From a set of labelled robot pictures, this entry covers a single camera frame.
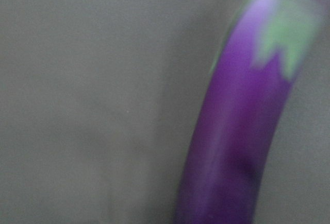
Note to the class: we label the purple eggplant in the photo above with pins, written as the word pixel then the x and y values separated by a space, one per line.
pixel 251 80

